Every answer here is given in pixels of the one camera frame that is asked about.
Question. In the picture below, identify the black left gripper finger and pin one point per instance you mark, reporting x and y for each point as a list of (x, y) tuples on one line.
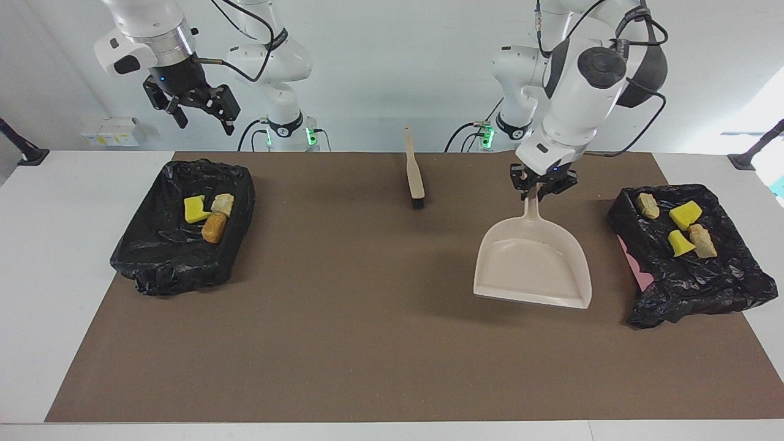
[(522, 184), (560, 185)]

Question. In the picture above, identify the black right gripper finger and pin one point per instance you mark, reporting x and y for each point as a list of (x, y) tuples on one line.
[(224, 104), (163, 99)]

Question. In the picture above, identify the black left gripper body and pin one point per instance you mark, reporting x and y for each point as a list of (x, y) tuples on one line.
[(551, 176)]

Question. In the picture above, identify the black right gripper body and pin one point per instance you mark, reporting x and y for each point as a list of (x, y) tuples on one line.
[(182, 76)]

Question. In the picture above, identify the beige plastic dustpan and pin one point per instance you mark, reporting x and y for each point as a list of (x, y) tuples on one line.
[(533, 263)]

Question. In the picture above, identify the pale bread piece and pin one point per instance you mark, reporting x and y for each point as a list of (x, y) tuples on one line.
[(647, 206)]

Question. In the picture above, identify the torn orange crust bread piece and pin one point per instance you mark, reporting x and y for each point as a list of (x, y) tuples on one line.
[(223, 204)]

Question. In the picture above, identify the beige hand brush black bristles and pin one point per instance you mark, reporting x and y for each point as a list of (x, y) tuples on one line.
[(416, 177)]

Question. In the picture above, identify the large green yellow sponge piece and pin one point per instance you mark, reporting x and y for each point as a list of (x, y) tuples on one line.
[(196, 209)]

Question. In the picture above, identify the brown oval bread roll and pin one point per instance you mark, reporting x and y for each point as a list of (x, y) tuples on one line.
[(214, 228)]

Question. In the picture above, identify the plain yellow sponge piece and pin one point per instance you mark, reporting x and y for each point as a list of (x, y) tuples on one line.
[(685, 214)]

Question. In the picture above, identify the small green yellow sponge piece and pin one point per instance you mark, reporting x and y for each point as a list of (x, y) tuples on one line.
[(680, 244)]

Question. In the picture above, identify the orange striped croissant piece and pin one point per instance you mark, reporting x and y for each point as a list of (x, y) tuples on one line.
[(703, 242)]

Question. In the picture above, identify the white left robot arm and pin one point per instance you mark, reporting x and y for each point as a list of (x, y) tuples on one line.
[(582, 104)]

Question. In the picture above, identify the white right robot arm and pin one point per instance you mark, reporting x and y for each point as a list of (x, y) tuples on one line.
[(278, 61)]

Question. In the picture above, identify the black bag lined pink bin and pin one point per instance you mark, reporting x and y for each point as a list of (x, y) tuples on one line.
[(692, 282)]

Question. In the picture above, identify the teal object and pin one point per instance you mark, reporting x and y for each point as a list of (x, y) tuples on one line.
[(779, 187)]

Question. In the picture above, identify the brown table mat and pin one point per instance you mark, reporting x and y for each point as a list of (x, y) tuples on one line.
[(392, 367)]

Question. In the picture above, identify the white wall socket boxes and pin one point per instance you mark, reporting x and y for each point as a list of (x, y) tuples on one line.
[(110, 131)]

